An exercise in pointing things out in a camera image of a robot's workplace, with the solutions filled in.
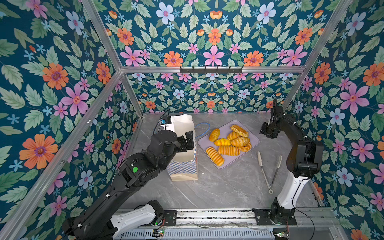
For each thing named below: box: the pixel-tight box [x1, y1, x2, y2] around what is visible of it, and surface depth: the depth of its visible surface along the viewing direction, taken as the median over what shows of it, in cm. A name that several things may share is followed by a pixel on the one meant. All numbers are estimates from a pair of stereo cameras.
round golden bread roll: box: [209, 128, 221, 142], surface depth 103 cm
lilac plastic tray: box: [198, 119, 260, 170], surface depth 100 cm
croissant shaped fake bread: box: [239, 142, 252, 152], surface depth 99 cm
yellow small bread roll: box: [214, 138, 231, 146], surface depth 100 cm
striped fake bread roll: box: [227, 131, 240, 141], surface depth 103 cm
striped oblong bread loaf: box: [218, 145, 241, 156], surface depth 97 cm
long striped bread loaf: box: [206, 146, 225, 167], surface depth 93 cm
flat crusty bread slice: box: [230, 124, 249, 138], surface depth 106 cm
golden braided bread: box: [230, 136, 249, 147], surface depth 97 cm
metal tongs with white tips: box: [257, 151, 282, 195], surface depth 86 cm
